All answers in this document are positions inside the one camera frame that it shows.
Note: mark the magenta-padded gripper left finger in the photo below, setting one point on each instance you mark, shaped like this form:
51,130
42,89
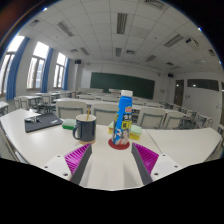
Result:
60,166

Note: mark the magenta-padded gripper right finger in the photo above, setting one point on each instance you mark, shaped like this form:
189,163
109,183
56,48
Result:
161,165

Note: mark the blue drink bottle white cap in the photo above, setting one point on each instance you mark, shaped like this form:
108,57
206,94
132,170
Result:
122,120

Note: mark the small green sponge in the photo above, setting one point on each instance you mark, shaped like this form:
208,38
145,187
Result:
69,124

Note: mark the dark blue mug cork base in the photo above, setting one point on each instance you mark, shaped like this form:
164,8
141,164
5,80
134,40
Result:
87,130

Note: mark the black notebook case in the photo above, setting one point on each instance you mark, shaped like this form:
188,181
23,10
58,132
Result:
45,122

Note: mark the flat round red coaster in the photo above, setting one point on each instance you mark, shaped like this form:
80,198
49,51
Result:
115,146

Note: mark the metal key bunch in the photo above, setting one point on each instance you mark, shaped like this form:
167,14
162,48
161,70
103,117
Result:
32,119

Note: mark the classroom chairs and desks group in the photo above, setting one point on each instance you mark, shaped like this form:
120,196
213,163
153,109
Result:
70,110

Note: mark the wooden stirring stick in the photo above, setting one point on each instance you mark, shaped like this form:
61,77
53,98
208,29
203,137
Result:
88,114

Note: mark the dark classroom door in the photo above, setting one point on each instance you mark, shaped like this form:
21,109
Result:
180,92

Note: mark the white lectern desk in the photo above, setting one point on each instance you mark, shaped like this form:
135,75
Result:
114,90

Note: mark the dark transom window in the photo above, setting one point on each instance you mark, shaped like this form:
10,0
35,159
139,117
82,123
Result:
203,84

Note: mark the green chalkboard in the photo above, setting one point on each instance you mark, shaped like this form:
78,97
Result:
113,83

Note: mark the classroom windows group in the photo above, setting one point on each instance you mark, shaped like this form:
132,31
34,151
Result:
36,70

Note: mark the blue window curtains group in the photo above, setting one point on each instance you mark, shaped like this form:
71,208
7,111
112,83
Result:
15,70

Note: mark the white ceiling projector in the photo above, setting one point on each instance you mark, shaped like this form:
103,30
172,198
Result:
192,42

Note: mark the ceiling lights group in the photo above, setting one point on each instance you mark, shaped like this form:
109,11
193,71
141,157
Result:
121,21

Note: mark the black wall speaker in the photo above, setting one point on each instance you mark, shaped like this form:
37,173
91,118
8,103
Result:
170,75
78,61

